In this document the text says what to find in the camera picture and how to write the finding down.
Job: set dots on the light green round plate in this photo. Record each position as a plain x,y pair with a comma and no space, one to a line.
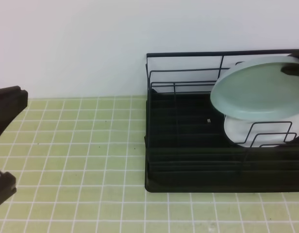
258,90

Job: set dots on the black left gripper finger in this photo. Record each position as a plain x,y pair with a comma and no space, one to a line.
13,100
7,186

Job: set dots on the white plate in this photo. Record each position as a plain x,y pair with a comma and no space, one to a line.
259,134

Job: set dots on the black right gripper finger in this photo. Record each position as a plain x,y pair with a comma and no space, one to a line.
290,70

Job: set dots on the black drip tray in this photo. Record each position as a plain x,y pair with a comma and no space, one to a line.
242,183

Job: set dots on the black wire dish rack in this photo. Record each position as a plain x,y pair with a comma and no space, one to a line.
186,80

